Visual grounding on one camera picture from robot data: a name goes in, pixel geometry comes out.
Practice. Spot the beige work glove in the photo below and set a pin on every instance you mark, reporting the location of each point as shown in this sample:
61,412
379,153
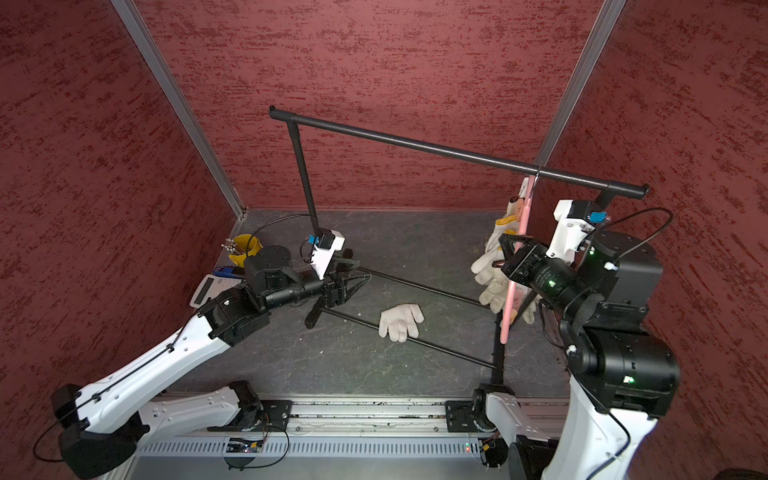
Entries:
513,210

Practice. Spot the blue stapler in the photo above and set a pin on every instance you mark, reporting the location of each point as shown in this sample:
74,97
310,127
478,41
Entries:
229,272

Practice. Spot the yellow cup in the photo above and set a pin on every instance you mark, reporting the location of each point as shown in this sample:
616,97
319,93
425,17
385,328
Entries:
241,247

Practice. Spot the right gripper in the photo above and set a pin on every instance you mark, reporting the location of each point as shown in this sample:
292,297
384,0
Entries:
516,259

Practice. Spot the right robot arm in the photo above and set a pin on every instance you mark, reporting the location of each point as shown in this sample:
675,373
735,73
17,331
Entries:
622,379

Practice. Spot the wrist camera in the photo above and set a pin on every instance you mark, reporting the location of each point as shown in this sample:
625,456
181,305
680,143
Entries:
575,220
324,246

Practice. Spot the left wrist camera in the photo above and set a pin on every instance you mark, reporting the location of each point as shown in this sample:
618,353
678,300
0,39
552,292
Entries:
324,246

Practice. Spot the right controller board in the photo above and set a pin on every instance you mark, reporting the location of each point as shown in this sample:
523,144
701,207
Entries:
493,452

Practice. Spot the left controller board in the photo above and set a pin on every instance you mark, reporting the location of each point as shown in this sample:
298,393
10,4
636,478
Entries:
244,446

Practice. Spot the controller board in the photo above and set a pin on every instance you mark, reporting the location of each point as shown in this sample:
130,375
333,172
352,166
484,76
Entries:
244,446
493,452

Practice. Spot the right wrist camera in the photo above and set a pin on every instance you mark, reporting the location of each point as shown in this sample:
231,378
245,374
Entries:
575,220

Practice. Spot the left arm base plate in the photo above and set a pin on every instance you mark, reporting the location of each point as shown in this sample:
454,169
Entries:
259,417

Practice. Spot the black clothes rack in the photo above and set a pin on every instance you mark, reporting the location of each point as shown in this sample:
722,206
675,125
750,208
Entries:
418,258

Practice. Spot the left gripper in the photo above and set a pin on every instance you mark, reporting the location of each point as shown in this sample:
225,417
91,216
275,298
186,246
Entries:
337,291

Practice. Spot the pink clip hanger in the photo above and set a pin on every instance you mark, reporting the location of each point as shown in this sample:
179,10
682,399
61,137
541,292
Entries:
524,210

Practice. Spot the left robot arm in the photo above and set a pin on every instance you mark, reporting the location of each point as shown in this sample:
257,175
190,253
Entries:
105,422

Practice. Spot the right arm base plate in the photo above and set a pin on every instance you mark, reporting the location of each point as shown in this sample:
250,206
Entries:
462,417

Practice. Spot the pink calculator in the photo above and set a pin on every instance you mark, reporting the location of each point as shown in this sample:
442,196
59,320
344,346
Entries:
210,287

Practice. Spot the white work glove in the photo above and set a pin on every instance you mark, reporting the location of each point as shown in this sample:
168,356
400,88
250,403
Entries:
495,293

